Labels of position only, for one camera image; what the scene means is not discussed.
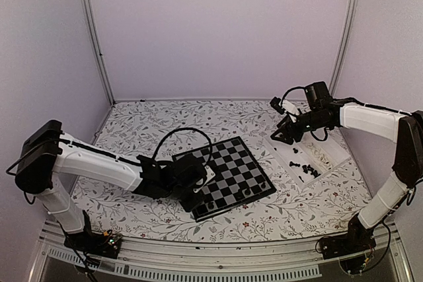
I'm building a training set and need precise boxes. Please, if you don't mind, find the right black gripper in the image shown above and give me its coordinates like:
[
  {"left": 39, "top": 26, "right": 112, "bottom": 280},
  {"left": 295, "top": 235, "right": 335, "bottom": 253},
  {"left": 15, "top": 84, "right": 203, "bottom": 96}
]
[{"left": 271, "top": 108, "right": 328, "bottom": 145}]

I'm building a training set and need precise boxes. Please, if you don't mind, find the white plastic compartment tray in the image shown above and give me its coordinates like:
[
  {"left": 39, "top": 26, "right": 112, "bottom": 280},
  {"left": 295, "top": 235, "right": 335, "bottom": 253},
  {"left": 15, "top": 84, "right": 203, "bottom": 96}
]
[{"left": 264, "top": 133, "right": 350, "bottom": 189}]

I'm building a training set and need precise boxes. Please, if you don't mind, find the black and grey chessboard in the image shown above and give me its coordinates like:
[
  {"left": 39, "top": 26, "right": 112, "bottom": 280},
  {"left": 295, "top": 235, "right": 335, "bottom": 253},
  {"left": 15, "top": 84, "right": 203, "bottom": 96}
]
[{"left": 192, "top": 136, "right": 276, "bottom": 223}]

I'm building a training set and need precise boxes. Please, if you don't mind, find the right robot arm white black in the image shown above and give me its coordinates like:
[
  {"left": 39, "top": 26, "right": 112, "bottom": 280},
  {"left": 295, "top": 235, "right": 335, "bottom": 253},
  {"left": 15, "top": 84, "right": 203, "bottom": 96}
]
[{"left": 270, "top": 81, "right": 422, "bottom": 253}]

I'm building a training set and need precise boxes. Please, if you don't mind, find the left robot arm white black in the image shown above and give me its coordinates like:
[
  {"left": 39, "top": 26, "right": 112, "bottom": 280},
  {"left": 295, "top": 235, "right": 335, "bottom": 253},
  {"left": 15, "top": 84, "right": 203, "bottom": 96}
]
[{"left": 6, "top": 120, "right": 213, "bottom": 252}]

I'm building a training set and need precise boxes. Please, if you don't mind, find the floral patterned tablecloth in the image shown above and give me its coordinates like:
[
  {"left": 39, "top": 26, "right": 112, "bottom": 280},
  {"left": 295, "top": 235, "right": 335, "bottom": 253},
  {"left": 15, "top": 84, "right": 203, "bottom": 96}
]
[{"left": 71, "top": 98, "right": 376, "bottom": 243}]

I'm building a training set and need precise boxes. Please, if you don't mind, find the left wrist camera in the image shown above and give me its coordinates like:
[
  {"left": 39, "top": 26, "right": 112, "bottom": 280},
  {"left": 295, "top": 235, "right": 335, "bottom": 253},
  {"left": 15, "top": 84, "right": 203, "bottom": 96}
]
[{"left": 193, "top": 165, "right": 216, "bottom": 193}]

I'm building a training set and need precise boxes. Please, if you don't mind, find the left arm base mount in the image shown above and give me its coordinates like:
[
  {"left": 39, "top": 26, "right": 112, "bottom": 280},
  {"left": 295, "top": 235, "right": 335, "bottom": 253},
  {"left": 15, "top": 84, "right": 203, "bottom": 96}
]
[{"left": 64, "top": 230, "right": 123, "bottom": 259}]

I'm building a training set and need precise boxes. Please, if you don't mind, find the front aluminium rail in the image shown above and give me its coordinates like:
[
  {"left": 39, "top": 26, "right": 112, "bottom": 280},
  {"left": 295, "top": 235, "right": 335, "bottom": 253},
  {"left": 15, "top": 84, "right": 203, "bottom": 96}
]
[{"left": 29, "top": 221, "right": 416, "bottom": 281}]

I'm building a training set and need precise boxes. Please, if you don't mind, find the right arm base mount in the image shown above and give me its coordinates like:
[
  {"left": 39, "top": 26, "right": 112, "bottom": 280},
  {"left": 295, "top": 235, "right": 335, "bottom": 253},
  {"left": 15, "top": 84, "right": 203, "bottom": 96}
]
[{"left": 315, "top": 234, "right": 376, "bottom": 275}]

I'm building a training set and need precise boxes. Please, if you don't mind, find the right aluminium frame post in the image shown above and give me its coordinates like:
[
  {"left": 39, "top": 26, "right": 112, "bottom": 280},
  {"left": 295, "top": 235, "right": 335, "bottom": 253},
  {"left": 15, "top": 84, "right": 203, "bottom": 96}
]
[{"left": 329, "top": 0, "right": 359, "bottom": 95}]

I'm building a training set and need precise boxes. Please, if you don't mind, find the aluminium frame post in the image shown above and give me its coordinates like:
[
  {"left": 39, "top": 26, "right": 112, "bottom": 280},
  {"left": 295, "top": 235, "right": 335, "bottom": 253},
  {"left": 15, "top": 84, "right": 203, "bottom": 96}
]
[
  {"left": 81, "top": 0, "right": 116, "bottom": 106},
  {"left": 329, "top": 0, "right": 359, "bottom": 95}
]

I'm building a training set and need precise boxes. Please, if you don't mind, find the left aluminium frame post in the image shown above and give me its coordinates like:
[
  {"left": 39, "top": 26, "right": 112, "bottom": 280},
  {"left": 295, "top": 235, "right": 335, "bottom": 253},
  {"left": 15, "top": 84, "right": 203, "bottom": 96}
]
[{"left": 81, "top": 0, "right": 116, "bottom": 106}]

